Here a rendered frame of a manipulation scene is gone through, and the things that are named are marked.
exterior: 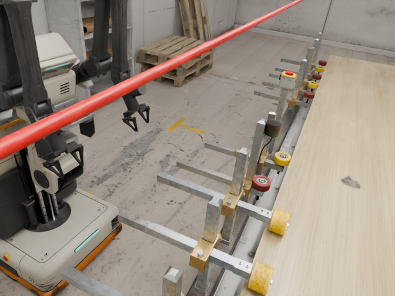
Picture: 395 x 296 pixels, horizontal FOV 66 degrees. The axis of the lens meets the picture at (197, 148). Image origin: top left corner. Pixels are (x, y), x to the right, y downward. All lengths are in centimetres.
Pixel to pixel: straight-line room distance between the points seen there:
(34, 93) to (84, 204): 115
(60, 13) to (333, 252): 324
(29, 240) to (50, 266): 23
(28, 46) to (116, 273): 146
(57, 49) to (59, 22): 227
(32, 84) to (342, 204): 124
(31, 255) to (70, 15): 239
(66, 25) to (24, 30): 253
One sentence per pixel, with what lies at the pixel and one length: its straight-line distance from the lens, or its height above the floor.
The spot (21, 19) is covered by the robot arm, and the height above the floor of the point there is 151.
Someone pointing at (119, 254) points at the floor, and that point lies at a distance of 220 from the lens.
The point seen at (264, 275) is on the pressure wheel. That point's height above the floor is 98.
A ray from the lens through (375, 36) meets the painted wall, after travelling 895.
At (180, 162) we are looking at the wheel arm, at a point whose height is 86.
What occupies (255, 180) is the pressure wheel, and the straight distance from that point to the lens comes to 137.
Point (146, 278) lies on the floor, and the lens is 208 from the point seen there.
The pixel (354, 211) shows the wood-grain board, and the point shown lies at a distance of 140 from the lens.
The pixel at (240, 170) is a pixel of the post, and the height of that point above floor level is 109.
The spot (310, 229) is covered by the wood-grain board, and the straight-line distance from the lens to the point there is 123.
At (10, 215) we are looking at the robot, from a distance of 197.
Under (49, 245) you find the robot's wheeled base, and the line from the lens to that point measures 196.
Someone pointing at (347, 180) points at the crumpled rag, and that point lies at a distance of 156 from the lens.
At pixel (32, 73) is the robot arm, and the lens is 112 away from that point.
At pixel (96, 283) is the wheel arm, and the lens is 92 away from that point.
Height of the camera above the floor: 172
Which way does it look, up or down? 32 degrees down
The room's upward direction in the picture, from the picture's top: 6 degrees clockwise
